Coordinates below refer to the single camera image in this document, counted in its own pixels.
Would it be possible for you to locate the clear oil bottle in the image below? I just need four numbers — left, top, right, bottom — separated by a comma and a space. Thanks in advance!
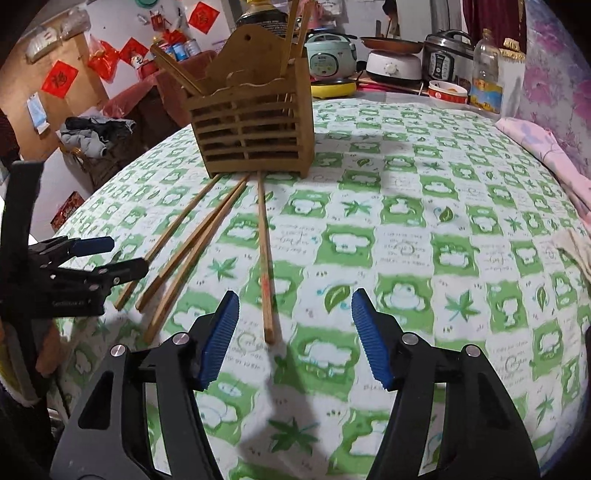
470, 28, 503, 114

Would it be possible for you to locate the pink folded cloth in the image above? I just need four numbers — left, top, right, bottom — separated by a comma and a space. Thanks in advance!
495, 117, 591, 224

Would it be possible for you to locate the red white bowl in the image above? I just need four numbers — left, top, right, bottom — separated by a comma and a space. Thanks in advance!
428, 80, 468, 104

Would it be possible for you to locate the white induction cooker with pan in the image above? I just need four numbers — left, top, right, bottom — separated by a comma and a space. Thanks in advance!
361, 37, 423, 83

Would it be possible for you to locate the red box on floor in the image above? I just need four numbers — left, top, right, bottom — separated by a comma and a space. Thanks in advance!
50, 191, 84, 232

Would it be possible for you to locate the green white patterned tablecloth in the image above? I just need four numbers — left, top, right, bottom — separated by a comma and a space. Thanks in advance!
52, 94, 591, 480

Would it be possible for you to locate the beige crumpled cloth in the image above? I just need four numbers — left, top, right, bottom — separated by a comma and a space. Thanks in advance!
552, 228, 591, 282

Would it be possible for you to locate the yellow dish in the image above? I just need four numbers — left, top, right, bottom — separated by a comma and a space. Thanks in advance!
311, 79, 356, 100

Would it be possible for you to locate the red diamond paper decoration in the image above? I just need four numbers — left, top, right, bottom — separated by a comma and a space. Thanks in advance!
41, 60, 78, 99

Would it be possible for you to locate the mint green rice cooker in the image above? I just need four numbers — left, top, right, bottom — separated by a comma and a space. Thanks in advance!
304, 32, 356, 81

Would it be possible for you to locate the black silver pressure cooker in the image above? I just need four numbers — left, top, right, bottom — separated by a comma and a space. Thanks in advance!
422, 30, 474, 90

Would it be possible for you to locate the floral plastic curtain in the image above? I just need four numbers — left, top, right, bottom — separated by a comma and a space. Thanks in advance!
517, 1, 590, 177

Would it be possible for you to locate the wooden utensil holder box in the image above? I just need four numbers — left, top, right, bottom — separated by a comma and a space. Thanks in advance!
184, 25, 315, 177

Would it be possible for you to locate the pile of grey clothes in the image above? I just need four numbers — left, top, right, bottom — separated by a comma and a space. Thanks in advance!
58, 115, 136, 159

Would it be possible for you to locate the dark soy sauce bottle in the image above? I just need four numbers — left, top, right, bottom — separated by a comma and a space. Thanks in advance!
235, 0, 288, 37

